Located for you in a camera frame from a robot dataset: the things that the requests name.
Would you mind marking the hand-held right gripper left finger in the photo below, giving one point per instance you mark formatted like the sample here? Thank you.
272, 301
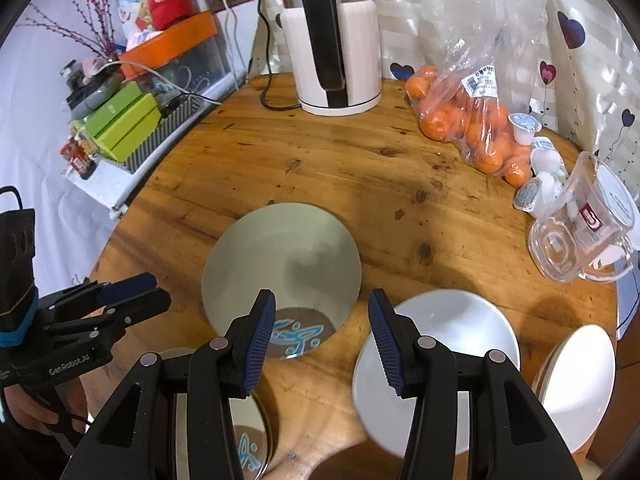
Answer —
262, 340

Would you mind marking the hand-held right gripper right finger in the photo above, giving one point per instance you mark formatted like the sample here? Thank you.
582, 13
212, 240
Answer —
385, 345

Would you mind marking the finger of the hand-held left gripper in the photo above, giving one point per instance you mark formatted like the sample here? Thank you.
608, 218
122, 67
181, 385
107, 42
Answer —
130, 285
145, 307

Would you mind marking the white ceramic bowl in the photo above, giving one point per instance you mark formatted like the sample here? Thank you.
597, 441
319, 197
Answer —
450, 320
580, 385

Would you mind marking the grey round plate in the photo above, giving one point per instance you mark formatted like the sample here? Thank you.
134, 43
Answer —
280, 260

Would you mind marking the person's left hand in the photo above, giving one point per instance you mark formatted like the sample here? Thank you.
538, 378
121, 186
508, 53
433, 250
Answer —
27, 412

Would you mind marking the white shelf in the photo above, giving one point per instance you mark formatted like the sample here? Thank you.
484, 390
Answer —
107, 185

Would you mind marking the striped storage basket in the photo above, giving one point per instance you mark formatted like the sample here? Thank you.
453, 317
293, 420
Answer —
150, 152

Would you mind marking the small red-labelled bottles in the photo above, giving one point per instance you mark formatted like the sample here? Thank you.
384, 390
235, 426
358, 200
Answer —
80, 160

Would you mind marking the green box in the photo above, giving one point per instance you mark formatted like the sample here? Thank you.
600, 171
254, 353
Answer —
115, 102
135, 142
127, 122

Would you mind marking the small creamer cup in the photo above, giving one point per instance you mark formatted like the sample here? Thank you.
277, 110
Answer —
522, 127
529, 195

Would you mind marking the clear glass mug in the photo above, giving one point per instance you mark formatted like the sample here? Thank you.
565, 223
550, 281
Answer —
565, 240

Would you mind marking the dark jar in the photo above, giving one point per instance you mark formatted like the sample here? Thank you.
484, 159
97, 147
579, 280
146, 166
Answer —
75, 74

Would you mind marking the purple flower branches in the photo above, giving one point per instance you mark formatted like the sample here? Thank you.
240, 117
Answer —
106, 47

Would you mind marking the plastic bag of tangerines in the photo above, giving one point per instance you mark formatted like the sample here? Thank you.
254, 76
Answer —
450, 115

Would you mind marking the clear box with orange lid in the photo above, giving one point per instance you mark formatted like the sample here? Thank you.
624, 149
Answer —
170, 42

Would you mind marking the crumpled white creamer cup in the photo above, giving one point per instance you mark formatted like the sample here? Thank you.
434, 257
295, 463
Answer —
547, 157

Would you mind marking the blue checked cloth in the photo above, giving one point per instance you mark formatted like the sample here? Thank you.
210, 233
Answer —
631, 305

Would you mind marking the white electric kettle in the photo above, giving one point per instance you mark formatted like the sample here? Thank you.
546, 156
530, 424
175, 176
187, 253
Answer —
360, 60

